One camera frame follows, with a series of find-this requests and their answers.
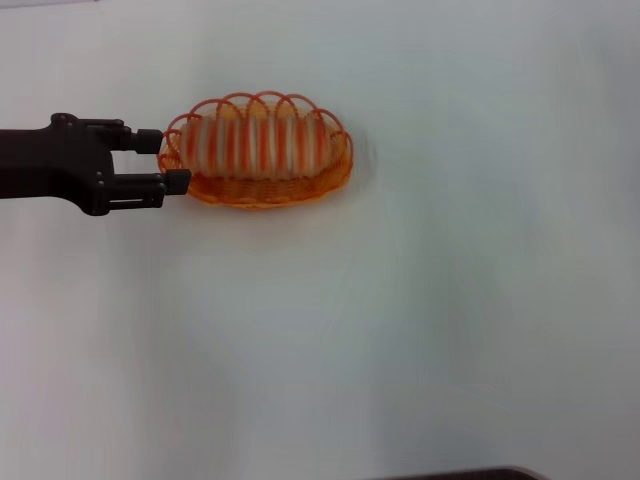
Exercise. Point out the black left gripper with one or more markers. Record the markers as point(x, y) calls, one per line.
point(50, 160)

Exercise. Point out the striped orange bread loaf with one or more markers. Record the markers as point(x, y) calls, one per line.
point(255, 145)

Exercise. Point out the dark rounded robot base edge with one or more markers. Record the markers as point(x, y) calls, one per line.
point(460, 474)

